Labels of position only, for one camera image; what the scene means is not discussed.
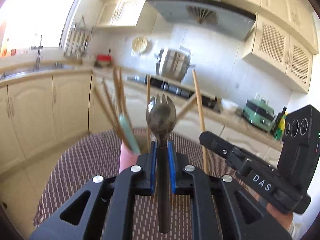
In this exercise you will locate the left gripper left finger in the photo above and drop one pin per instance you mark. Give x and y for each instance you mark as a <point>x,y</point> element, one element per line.
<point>104,207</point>

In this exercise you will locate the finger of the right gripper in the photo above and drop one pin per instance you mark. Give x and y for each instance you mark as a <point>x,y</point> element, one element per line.
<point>220,144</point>

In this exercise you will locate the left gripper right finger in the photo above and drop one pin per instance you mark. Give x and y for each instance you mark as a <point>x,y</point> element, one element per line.
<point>220,209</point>

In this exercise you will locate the mint green handled knife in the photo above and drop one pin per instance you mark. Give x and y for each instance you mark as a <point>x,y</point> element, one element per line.
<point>129,135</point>

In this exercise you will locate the dark spork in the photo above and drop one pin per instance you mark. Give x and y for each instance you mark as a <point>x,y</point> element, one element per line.
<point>161,120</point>

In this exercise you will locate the steel kitchen sink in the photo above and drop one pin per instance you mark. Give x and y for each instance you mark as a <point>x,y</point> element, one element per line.
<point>19,72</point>

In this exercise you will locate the person's right hand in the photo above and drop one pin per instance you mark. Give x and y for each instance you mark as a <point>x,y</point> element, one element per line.
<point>284,220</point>

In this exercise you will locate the green electric cooker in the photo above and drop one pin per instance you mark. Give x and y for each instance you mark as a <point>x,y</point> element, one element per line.
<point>258,113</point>

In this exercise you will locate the green oil bottle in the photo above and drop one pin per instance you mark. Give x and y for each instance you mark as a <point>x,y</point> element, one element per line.
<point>280,128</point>

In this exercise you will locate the white bowl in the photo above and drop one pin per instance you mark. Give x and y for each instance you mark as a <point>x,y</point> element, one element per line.
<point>228,106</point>

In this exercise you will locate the dark olive oil bottle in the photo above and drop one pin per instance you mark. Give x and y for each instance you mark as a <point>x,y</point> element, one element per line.
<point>277,121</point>

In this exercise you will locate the black gas stove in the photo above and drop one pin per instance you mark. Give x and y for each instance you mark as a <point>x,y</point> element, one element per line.
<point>178,90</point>

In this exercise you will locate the brown polka dot tablecloth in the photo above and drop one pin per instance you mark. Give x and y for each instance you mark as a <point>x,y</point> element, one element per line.
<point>99,154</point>

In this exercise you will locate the pink utensil cup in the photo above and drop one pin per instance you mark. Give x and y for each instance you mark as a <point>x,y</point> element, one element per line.
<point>129,158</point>

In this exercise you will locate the stainless steel steamer pot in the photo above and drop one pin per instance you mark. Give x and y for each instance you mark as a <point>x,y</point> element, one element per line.
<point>173,63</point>

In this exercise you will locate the right lattice cabinet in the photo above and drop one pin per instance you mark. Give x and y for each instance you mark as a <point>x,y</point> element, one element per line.
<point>273,50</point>

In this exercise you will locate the lattice cabinet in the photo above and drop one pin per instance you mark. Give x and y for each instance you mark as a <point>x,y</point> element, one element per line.
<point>273,50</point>
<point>129,14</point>

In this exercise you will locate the lower cream cabinets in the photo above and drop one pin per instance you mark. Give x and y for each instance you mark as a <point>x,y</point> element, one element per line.
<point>42,110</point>

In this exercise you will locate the cream round strainer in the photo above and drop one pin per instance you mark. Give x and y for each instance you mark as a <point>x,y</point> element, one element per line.
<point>141,45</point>

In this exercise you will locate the grey range hood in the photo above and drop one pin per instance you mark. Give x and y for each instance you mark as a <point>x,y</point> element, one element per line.
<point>208,14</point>

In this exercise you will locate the red container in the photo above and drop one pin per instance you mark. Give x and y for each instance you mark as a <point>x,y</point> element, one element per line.
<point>103,60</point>

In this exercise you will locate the chrome faucet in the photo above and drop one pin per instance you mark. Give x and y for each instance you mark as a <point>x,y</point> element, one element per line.
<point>38,57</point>

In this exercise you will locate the hanging utensil rack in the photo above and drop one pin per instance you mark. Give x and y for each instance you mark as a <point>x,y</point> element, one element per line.
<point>78,40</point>

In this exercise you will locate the left lattice cabinet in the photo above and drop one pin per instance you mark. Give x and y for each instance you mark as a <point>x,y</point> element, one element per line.
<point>129,14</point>

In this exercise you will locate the window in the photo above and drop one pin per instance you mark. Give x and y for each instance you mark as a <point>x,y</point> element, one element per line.
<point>30,23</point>

